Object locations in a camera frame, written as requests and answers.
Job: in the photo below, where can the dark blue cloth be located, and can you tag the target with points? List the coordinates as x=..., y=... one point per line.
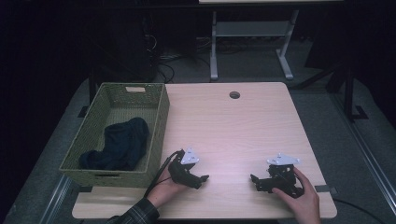
x=124, y=146

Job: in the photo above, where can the person's left hand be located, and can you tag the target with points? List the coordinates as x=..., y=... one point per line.
x=163, y=188

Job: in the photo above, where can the dark computer tower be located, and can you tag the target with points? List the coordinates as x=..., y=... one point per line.
x=130, y=46

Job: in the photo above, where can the white metal table frame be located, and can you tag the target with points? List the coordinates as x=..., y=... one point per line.
x=249, y=28

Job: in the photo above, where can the grey table edge bracket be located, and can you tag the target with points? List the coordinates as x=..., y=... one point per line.
x=325, y=188

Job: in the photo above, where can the black metal stand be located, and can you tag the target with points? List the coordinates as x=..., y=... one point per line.
x=350, y=93

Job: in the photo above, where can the person's right hand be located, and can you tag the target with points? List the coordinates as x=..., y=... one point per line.
x=306, y=202

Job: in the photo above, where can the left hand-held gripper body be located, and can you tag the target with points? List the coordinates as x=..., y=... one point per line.
x=180, y=172

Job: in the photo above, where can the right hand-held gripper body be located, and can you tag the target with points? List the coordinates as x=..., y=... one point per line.
x=280, y=177

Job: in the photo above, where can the green woven basket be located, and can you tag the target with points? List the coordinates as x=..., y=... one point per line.
x=93, y=130

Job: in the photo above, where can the aluminium floor rail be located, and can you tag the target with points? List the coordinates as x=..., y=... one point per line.
x=54, y=199
x=364, y=146

